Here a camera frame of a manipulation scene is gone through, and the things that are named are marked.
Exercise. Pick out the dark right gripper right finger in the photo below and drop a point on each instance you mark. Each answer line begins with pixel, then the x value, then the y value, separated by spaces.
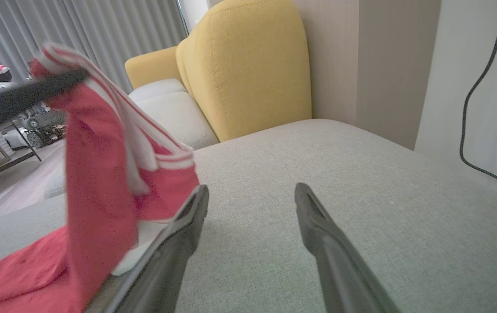
pixel 339 261

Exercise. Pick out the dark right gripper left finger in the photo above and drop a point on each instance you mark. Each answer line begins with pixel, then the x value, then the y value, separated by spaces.
pixel 170 252

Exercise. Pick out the red Bulls 23 jersey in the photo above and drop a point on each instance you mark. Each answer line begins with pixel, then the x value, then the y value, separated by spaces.
pixel 96 182

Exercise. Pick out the toy figure with santa hat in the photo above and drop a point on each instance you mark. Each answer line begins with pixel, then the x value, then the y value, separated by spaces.
pixel 1 77

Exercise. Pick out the grey tracked toy vehicle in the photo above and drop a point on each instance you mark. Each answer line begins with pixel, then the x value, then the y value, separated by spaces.
pixel 39 121

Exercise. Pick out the grey pleated curtain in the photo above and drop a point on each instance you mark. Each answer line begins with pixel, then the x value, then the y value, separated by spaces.
pixel 100 34

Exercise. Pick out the grey sofa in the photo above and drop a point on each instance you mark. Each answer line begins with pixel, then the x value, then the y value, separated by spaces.
pixel 274 165

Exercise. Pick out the yellow sofa armrest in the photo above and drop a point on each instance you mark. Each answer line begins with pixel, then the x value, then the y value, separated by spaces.
pixel 152 65

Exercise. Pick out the light grey sofa seat cushion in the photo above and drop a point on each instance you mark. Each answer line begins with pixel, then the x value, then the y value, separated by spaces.
pixel 174 113

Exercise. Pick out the yellow sofa back cushion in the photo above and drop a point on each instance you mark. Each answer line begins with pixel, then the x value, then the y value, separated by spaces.
pixel 248 65

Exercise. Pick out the black frame side table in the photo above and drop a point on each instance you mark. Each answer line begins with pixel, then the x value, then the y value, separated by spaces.
pixel 18 157

